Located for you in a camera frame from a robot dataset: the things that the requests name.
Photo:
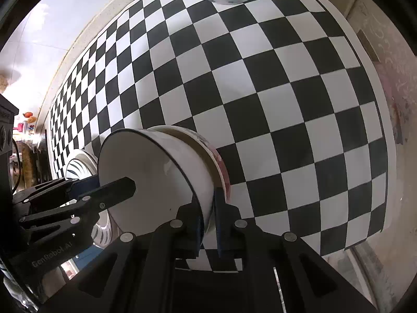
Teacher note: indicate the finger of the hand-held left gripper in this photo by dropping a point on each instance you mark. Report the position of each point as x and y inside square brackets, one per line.
[117, 190]
[83, 187]

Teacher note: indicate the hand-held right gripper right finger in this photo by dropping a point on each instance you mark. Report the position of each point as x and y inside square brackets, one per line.
[220, 228]

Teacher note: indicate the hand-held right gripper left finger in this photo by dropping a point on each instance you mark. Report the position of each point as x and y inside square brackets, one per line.
[198, 234]

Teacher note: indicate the white bowl dark rim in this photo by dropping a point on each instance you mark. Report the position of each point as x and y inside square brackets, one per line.
[146, 163]

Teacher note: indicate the white patterned bowl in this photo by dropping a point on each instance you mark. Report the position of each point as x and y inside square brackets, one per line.
[219, 166]

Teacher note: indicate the black striped white plate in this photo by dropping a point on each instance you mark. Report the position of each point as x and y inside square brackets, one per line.
[78, 164]

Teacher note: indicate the black white checkered cloth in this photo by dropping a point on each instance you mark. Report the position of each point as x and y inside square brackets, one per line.
[260, 88]

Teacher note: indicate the patterned glass sliding door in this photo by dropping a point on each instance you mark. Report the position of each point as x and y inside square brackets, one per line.
[400, 137]

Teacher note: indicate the colourful wall stickers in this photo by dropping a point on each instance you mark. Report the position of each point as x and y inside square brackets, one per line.
[27, 115]

